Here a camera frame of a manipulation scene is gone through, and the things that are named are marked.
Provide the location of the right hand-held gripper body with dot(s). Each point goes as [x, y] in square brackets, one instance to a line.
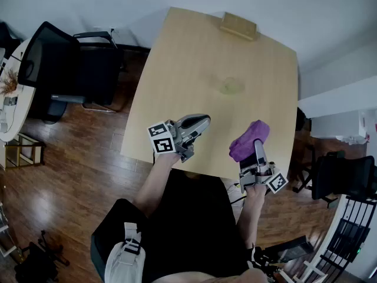
[262, 177]

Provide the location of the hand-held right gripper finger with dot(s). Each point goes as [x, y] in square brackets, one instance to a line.
[248, 162]
[260, 153]

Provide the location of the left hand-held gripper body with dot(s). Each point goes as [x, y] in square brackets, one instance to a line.
[160, 144]

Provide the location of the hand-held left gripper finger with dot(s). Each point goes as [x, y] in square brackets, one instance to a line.
[195, 122]
[196, 136]

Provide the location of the purple cloth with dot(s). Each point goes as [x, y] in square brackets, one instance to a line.
[247, 140]

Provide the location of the clear drinking glass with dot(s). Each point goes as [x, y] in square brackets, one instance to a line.
[231, 85]

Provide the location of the person's left forearm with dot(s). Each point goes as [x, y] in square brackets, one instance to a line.
[156, 181]

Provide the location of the person's right forearm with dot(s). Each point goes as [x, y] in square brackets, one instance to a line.
[250, 214]

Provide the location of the black bag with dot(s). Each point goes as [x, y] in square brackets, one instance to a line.
[302, 119]

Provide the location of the dark flat box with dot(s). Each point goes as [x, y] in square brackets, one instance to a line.
[291, 249]

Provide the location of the person's black shirt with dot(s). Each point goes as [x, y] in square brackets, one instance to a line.
[191, 217]

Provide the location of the black swivel office chair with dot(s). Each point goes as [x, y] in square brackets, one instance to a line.
[341, 175]

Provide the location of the white cabinet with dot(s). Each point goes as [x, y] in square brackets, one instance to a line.
[335, 125]

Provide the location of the small wooden box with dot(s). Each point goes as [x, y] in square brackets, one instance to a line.
[238, 26]

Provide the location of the white wooden rack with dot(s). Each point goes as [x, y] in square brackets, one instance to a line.
[309, 271]

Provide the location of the black metal rack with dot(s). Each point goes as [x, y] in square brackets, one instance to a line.
[350, 234]

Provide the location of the black mesh office chair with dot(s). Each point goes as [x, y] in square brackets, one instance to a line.
[70, 69]

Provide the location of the dark seat chair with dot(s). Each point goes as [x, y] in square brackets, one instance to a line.
[97, 258]

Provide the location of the round white table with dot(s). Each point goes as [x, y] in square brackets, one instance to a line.
[20, 99]

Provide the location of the dried brown plant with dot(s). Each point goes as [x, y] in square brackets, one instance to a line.
[9, 82]

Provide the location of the white shelf unit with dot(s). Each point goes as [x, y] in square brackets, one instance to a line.
[6, 231]

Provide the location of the black headrest office chair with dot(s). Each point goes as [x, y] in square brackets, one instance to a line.
[9, 37]

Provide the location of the wooden stool frame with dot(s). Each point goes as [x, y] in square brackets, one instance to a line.
[25, 152]

